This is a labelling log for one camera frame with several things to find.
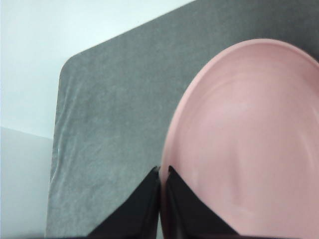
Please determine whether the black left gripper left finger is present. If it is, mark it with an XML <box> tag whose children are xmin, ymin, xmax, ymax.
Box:
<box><xmin>86</xmin><ymin>165</ymin><xmax>160</xmax><ymax>239</ymax></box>

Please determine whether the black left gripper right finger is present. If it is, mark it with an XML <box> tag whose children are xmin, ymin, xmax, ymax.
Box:
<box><xmin>163</xmin><ymin>165</ymin><xmax>241</xmax><ymax>239</ymax></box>

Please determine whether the pink round plate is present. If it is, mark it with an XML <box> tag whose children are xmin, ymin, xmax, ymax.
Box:
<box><xmin>159</xmin><ymin>37</ymin><xmax>319</xmax><ymax>239</ymax></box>

